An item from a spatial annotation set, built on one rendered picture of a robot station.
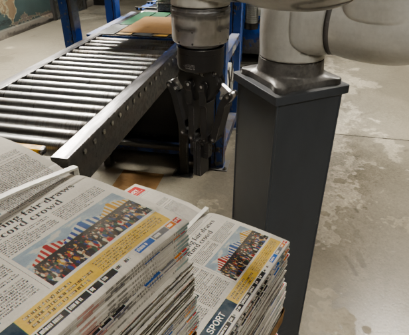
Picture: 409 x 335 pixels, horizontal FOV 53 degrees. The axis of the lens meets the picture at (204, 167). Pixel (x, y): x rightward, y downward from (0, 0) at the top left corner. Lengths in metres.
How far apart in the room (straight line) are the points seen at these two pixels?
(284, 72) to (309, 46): 0.08
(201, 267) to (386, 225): 1.69
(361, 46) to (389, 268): 1.35
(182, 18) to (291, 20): 0.35
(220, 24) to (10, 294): 0.45
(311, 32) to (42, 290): 0.72
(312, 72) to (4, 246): 0.75
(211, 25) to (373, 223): 1.81
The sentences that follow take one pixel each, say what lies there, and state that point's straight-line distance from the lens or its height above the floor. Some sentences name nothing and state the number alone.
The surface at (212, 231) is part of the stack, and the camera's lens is 0.78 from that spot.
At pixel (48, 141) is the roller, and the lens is 1.23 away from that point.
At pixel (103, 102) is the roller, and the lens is 1.47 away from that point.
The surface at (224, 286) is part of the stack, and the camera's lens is 0.68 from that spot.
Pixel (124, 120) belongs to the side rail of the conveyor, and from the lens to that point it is 1.45.
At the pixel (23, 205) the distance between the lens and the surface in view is 0.49.
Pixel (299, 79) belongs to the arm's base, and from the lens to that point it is 0.97.
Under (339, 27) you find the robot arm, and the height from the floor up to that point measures 1.15.
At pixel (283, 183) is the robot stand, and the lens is 1.06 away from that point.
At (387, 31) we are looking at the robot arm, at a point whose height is 1.16.
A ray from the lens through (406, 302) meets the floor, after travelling 1.93.
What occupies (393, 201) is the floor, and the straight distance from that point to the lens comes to 2.50.
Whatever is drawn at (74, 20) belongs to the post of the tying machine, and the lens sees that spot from 2.55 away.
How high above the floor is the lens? 1.32
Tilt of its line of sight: 31 degrees down
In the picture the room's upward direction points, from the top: straight up
